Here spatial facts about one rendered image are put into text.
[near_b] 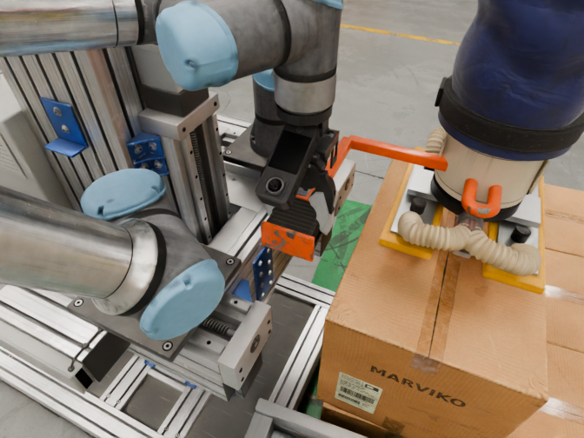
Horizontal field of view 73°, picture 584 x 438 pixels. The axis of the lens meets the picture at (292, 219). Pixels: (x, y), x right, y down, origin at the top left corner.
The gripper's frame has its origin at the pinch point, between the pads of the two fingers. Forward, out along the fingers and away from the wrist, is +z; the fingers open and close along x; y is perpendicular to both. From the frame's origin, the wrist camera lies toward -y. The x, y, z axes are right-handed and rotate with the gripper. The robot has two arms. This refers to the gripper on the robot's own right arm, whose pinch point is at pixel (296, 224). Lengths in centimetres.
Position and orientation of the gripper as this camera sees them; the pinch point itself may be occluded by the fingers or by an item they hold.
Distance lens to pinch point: 62.7
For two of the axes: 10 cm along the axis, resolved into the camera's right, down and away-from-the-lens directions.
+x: -9.2, -2.8, 2.8
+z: 0.0, 7.1, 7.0
